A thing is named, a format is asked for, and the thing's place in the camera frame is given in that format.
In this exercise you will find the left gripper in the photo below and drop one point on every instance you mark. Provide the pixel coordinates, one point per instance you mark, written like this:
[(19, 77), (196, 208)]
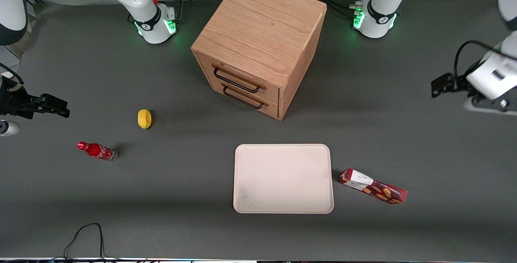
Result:
[(461, 82)]

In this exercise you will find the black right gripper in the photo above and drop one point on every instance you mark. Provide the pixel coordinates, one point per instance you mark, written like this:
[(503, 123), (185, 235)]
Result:
[(15, 103)]

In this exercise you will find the red cookie box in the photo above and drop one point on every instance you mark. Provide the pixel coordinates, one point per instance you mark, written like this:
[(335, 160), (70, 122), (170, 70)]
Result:
[(371, 186)]

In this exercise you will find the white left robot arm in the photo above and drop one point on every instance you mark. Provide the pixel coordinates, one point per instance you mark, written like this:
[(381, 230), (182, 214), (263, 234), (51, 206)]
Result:
[(379, 20)]

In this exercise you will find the beige plastic tray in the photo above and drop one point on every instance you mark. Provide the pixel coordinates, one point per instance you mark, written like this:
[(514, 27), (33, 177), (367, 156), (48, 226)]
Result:
[(282, 178)]

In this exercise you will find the red cola bottle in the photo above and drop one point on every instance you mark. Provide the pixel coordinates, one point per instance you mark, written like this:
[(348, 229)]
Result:
[(97, 150)]

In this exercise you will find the yellow lemon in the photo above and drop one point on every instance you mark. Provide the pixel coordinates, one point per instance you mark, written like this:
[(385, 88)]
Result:
[(144, 118)]

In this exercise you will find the wooden drawer front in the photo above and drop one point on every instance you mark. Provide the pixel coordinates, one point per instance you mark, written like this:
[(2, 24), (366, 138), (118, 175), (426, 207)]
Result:
[(242, 78), (250, 100)]

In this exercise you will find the oak wooden drawer cabinet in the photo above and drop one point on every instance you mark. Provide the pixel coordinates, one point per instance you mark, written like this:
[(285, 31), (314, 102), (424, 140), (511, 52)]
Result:
[(262, 32)]

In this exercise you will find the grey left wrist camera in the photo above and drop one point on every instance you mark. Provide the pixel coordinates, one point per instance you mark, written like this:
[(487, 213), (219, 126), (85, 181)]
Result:
[(488, 105)]

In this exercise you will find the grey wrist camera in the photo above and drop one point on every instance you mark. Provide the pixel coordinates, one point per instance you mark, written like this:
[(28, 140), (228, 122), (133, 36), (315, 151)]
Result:
[(8, 128), (488, 105)]

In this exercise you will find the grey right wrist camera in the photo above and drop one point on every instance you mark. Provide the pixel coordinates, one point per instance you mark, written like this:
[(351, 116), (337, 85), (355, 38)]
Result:
[(8, 128)]

